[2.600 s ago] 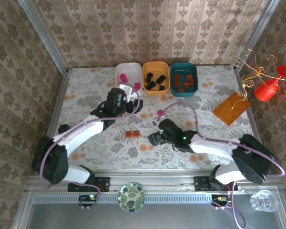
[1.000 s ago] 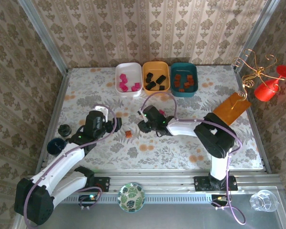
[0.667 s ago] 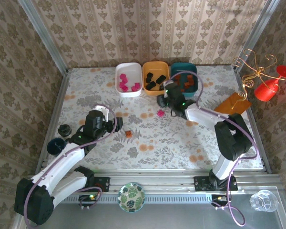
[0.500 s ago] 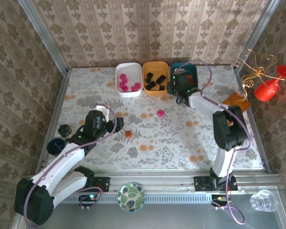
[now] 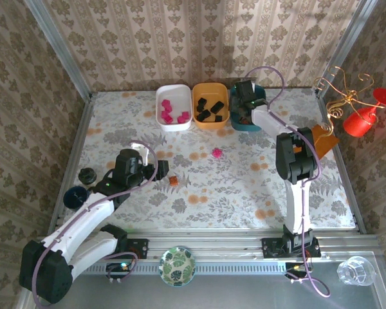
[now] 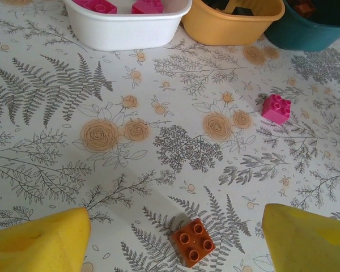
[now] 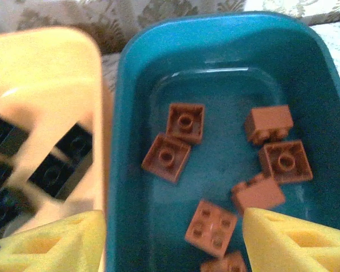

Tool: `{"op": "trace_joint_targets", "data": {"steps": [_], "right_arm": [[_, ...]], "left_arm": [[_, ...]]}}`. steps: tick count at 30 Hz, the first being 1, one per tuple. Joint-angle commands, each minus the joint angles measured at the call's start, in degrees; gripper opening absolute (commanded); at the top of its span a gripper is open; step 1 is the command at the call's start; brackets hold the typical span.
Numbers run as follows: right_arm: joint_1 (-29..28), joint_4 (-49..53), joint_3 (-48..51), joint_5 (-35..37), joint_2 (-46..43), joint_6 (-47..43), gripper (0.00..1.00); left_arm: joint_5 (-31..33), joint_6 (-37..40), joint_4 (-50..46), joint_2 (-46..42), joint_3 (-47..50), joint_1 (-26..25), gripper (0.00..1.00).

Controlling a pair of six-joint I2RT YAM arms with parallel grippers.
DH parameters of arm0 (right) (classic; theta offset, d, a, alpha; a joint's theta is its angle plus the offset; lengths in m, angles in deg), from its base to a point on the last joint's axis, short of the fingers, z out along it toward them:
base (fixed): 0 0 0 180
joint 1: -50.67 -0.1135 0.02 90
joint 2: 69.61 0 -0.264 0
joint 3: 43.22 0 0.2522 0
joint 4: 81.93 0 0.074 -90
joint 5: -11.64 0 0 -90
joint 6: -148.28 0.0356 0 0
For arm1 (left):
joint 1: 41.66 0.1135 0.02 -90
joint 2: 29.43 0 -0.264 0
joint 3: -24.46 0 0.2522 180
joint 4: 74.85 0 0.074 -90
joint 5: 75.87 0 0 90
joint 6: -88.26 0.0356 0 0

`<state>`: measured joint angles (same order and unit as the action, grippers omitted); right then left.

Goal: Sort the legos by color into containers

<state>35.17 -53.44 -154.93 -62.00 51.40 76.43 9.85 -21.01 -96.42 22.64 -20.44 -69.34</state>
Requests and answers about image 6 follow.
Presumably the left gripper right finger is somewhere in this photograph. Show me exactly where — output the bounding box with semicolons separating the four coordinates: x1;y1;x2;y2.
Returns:
261;202;340;272

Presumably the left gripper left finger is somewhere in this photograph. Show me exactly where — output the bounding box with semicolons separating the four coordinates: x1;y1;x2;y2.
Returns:
0;207;91;272

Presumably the teal plastic tub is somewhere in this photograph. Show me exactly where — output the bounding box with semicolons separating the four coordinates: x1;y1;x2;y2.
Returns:
263;0;340;52

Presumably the yellow-orange plastic tub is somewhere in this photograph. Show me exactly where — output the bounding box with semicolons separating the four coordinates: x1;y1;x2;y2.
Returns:
181;0;286;46

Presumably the white plastic tub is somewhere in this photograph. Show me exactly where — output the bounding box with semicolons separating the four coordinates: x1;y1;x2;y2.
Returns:
62;0;193;52

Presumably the brown lego brick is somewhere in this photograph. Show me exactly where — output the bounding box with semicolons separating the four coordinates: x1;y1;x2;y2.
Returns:
296;0;318;14
168;218;216;267

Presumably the black lego brick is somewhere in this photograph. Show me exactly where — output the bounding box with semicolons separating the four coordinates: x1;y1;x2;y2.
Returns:
233;6;256;16
201;0;230;14

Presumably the pink lego brick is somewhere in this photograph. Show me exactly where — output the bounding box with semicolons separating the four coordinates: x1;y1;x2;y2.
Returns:
73;0;118;14
131;0;165;14
261;93;292;125

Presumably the floral tablecloth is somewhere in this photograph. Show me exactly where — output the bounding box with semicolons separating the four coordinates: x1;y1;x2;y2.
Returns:
0;0;340;272

